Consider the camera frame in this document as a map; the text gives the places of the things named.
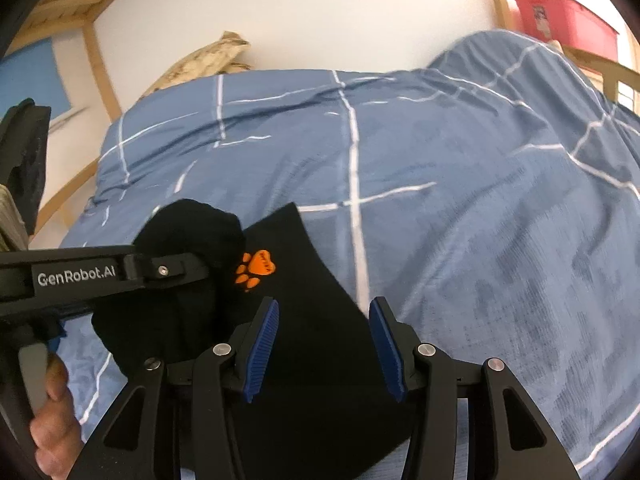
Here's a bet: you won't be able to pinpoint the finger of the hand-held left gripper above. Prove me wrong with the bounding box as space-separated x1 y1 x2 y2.
132 252 211 288

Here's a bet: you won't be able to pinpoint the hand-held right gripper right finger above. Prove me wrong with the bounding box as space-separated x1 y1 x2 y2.
368 296 583 480

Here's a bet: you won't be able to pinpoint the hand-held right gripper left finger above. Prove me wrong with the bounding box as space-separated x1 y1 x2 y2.
67 296 281 480

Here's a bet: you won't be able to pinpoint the black pants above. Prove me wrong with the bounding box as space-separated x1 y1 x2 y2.
91 199 418 480

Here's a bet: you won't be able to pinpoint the person's left hand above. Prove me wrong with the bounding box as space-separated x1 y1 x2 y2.
29 352 85 478

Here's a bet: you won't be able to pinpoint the blue checked duvet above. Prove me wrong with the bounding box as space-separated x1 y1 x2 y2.
47 30 640 480

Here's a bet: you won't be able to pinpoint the blue window blind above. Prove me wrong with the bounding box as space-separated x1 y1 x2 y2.
0 39 73 128

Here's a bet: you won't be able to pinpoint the beige patterned pillow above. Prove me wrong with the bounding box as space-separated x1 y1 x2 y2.
141 30 252 97

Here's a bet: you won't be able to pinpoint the red storage box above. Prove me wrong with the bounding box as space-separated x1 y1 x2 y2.
511 0 621 62

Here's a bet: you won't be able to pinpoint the wooden bunk bed frame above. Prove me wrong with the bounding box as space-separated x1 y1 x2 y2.
17 0 640 233

